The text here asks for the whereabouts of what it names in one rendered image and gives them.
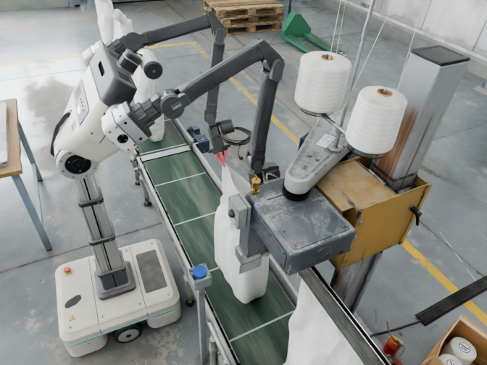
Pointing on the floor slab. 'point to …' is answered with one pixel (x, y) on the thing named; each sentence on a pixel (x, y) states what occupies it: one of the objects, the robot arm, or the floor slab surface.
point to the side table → (15, 131)
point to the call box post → (201, 324)
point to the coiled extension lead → (238, 140)
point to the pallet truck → (293, 31)
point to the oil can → (393, 345)
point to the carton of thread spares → (474, 333)
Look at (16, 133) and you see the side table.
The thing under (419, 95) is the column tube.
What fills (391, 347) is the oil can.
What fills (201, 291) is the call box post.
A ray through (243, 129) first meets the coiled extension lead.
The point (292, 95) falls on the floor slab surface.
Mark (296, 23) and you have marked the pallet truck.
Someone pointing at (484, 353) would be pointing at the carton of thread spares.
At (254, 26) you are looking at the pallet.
